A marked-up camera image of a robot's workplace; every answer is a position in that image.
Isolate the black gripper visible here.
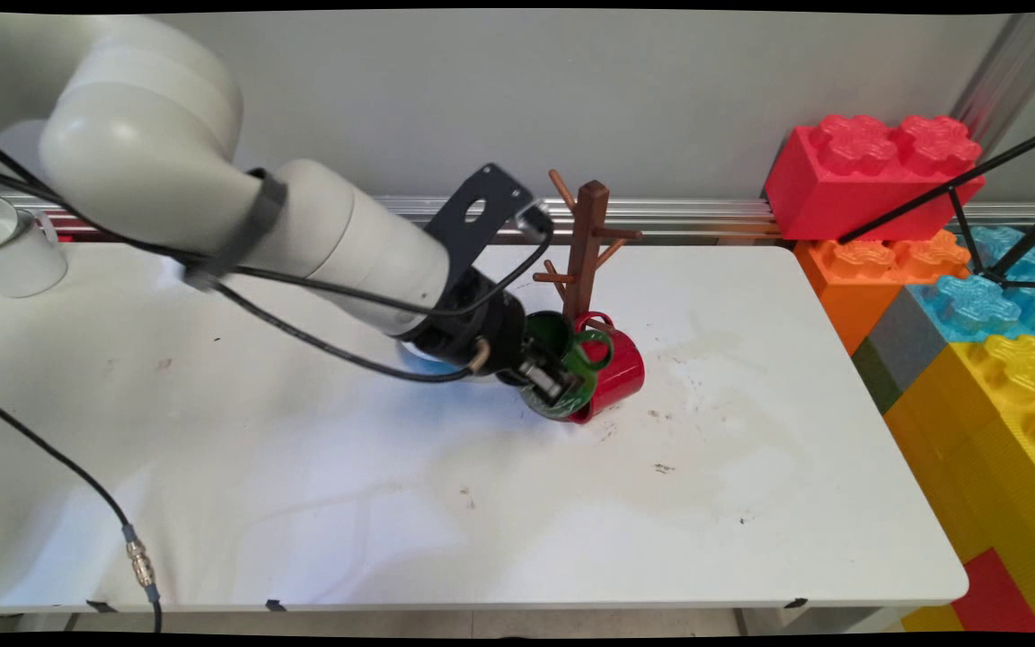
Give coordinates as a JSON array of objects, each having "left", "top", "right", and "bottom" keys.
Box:
[{"left": 408, "top": 268, "right": 587, "bottom": 407}]

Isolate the dark green enamel mug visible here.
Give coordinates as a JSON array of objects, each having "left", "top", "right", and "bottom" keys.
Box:
[{"left": 517, "top": 310, "right": 616, "bottom": 422}]

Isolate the red enamel mug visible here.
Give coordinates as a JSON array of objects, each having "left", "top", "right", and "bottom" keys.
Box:
[{"left": 567, "top": 312, "right": 647, "bottom": 426}]

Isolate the brown wooden mug tree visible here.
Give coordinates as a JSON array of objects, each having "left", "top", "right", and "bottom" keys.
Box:
[{"left": 531, "top": 169, "right": 646, "bottom": 335}]

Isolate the white and blue bowl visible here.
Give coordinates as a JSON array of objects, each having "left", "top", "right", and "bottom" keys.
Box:
[{"left": 399, "top": 338, "right": 484, "bottom": 382}]

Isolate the orange giant building block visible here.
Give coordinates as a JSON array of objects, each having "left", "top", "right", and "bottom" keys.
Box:
[{"left": 794, "top": 231, "right": 971, "bottom": 357}]

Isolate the dark green giant building block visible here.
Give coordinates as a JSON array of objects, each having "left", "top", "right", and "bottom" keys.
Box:
[{"left": 851, "top": 337, "right": 904, "bottom": 416}]

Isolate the grey giant building block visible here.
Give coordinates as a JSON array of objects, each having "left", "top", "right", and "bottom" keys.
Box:
[{"left": 866, "top": 286, "right": 951, "bottom": 393}]

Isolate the red giant building block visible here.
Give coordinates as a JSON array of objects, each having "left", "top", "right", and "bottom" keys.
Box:
[{"left": 764, "top": 115, "right": 986, "bottom": 244}]

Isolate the blue giant building block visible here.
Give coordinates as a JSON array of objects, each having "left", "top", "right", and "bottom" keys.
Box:
[{"left": 908, "top": 225, "right": 1035, "bottom": 346}]

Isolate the yellow giant building block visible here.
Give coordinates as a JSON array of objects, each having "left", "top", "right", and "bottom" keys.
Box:
[{"left": 881, "top": 334, "right": 1035, "bottom": 634}]

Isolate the black tripod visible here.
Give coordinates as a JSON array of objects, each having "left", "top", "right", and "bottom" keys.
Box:
[{"left": 836, "top": 121, "right": 1035, "bottom": 294}]

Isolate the small red flat block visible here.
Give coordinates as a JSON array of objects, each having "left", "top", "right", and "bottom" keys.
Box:
[{"left": 950, "top": 548, "right": 1035, "bottom": 634}]

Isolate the white enamel mug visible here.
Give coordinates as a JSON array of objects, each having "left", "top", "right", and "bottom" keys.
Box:
[{"left": 0, "top": 193, "right": 70, "bottom": 300}]

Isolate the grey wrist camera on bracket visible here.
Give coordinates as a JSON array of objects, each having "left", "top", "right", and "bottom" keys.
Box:
[{"left": 425, "top": 164, "right": 557, "bottom": 270}]

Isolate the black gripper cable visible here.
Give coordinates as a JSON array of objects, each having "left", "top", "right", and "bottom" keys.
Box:
[{"left": 208, "top": 279, "right": 493, "bottom": 385}]

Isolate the aluminium rail along wall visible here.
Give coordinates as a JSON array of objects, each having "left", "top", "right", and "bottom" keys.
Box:
[{"left": 0, "top": 193, "right": 1035, "bottom": 245}]

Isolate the black cable strap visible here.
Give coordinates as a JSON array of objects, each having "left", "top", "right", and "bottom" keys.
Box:
[{"left": 183, "top": 168, "right": 290, "bottom": 294}]

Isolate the aluminium upright post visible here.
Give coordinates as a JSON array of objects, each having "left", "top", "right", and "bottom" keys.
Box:
[{"left": 949, "top": 13, "right": 1035, "bottom": 164}]

